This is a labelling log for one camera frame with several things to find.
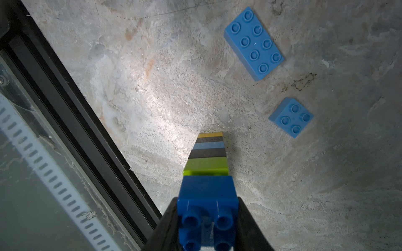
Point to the white slotted cable duct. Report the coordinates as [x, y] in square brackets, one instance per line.
[51, 175]

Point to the black lego brick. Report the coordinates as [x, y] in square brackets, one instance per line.
[207, 153]
[209, 139]

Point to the yellow lego brick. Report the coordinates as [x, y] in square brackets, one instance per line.
[210, 135]

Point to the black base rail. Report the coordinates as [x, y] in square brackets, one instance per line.
[49, 84]

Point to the green lego brick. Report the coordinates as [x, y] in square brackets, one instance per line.
[215, 166]

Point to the blue square lego brick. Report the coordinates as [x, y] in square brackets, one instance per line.
[207, 210]

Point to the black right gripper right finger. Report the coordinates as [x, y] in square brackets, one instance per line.
[249, 237]

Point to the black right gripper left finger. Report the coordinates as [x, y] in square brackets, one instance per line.
[166, 235]

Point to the small blue lego brick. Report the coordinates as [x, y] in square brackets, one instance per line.
[291, 116]

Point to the blue long lego brick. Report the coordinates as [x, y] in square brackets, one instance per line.
[209, 145]

